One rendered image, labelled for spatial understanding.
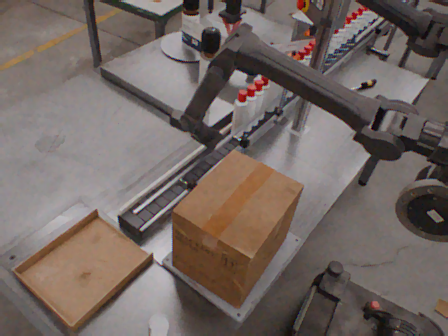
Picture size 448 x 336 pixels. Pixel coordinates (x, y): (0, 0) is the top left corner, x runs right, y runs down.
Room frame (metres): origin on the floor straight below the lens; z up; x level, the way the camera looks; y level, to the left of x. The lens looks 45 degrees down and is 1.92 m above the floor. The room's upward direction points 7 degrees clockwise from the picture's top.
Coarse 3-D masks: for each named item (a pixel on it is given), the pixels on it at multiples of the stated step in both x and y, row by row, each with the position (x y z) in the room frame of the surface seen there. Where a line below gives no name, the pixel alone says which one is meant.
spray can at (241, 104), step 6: (240, 90) 1.26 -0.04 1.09; (240, 96) 1.24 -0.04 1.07; (246, 96) 1.25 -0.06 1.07; (240, 102) 1.24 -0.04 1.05; (246, 102) 1.25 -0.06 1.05; (234, 108) 1.25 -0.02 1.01; (240, 108) 1.23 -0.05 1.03; (246, 108) 1.24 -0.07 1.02; (234, 114) 1.24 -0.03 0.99; (240, 114) 1.23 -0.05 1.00; (234, 120) 1.24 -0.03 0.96; (240, 120) 1.23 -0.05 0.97; (234, 126) 1.23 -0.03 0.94; (240, 132) 1.23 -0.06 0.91
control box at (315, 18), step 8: (304, 0) 1.53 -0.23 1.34; (344, 0) 1.42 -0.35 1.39; (304, 8) 1.51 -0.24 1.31; (312, 8) 1.47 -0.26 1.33; (344, 8) 1.42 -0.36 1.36; (312, 16) 1.45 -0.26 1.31; (320, 16) 1.41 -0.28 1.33; (344, 16) 1.43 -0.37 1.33; (320, 24) 1.40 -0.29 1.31; (336, 24) 1.42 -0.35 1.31
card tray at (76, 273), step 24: (96, 216) 0.79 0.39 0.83; (72, 240) 0.69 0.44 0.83; (96, 240) 0.70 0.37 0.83; (120, 240) 0.71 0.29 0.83; (24, 264) 0.58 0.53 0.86; (48, 264) 0.60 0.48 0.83; (72, 264) 0.61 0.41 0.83; (96, 264) 0.62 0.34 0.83; (120, 264) 0.63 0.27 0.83; (144, 264) 0.63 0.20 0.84; (48, 288) 0.52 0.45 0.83; (72, 288) 0.53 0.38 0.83; (96, 288) 0.54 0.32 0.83; (120, 288) 0.55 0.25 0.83; (72, 312) 0.46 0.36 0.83
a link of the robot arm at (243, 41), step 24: (240, 48) 0.74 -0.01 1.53; (264, 48) 0.75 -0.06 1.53; (264, 72) 0.74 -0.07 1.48; (288, 72) 0.72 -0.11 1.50; (312, 72) 0.72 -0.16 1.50; (312, 96) 0.70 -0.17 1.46; (336, 96) 0.69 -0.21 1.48; (360, 96) 0.69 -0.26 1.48; (384, 96) 0.71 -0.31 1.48; (360, 120) 0.65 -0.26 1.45; (360, 144) 0.64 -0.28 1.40; (384, 144) 0.61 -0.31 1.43
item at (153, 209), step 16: (272, 112) 1.43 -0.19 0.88; (256, 128) 1.31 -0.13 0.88; (224, 144) 1.18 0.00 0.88; (192, 160) 1.07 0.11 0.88; (208, 160) 1.08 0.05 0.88; (176, 176) 0.98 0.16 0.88; (192, 176) 0.99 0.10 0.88; (176, 192) 0.90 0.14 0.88; (160, 208) 0.82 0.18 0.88; (144, 224) 0.75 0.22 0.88
